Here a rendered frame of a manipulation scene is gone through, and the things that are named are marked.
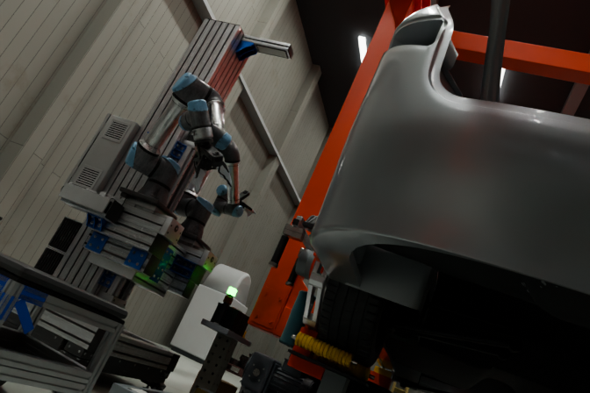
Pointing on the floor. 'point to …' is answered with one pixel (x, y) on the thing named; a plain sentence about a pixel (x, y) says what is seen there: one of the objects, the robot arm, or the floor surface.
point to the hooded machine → (187, 341)
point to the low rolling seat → (17, 269)
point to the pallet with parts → (238, 365)
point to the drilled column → (215, 363)
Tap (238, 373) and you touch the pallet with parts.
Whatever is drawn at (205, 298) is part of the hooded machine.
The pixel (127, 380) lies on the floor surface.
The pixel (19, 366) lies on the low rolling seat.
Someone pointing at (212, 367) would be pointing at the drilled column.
